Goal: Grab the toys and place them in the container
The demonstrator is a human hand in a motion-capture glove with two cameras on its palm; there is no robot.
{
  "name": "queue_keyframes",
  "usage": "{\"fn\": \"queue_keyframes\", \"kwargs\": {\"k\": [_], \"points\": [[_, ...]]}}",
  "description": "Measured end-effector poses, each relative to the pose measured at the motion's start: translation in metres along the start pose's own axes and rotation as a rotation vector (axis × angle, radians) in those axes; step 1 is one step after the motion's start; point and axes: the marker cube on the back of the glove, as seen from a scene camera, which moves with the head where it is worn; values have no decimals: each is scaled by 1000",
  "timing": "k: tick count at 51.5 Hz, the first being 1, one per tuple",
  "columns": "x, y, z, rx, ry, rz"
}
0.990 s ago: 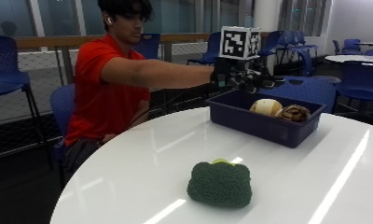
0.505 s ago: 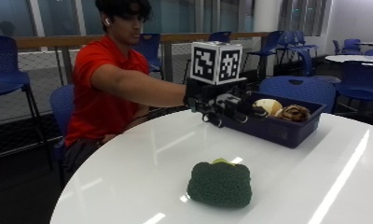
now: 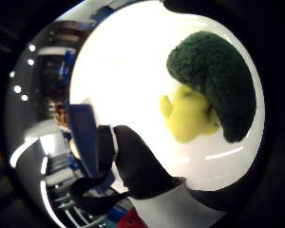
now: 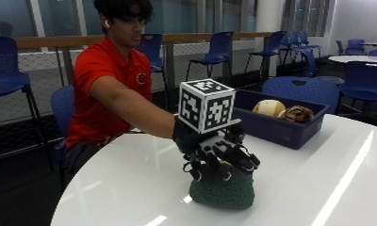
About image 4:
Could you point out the green plush toy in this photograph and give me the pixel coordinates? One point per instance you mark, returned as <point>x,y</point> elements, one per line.
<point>221,191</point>

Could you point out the white earbud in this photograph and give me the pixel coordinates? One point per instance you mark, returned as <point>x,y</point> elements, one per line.
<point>106,23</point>

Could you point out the row of blue chairs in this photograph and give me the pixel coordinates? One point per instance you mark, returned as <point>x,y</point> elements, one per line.
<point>298,44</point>

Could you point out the the person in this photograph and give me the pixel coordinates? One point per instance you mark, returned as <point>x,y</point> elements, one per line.
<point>108,91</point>

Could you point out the cream round plush toy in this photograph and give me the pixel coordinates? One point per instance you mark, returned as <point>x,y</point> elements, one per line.
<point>269,107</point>

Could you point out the white marker cube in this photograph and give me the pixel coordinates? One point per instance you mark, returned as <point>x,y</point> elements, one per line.
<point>205,105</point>

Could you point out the white round table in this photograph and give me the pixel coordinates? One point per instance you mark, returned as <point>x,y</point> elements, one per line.
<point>358,58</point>

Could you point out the wooden railing with mesh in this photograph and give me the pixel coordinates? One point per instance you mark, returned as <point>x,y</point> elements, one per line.
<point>172,53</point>

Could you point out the dark blue plastic bin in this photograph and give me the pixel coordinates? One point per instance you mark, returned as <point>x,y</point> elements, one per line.
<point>276,125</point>

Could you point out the blue chair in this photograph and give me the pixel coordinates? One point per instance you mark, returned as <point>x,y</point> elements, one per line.
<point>62,109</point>
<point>151,51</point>
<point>353,46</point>
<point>213,53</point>
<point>301,91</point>
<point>364,84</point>
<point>6,75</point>
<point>265,50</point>

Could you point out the brown striped plush toy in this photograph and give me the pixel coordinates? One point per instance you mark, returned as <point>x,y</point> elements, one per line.
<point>298,114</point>

